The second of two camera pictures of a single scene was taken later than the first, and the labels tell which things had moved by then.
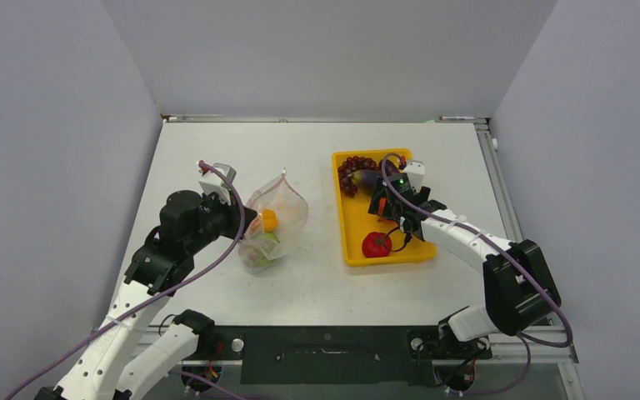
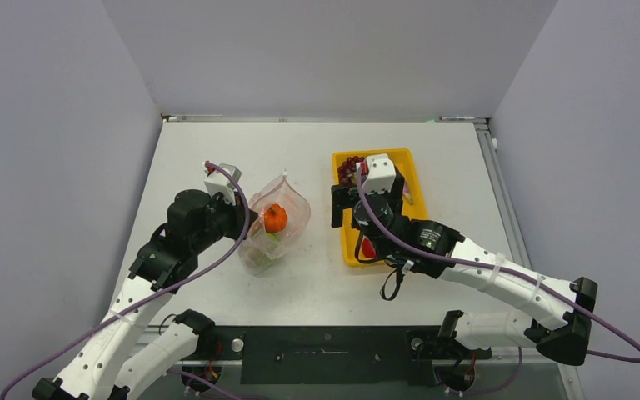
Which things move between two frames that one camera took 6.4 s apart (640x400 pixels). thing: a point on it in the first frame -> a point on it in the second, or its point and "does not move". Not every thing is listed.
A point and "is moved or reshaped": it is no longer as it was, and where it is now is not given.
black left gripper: x=231 y=212 does not move
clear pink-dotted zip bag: x=282 y=210 does not move
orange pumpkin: x=382 y=205 is moved or reshaped
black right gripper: x=375 y=205 -> x=343 y=197
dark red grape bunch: x=351 y=165 does not move
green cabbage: x=261 y=255 does not move
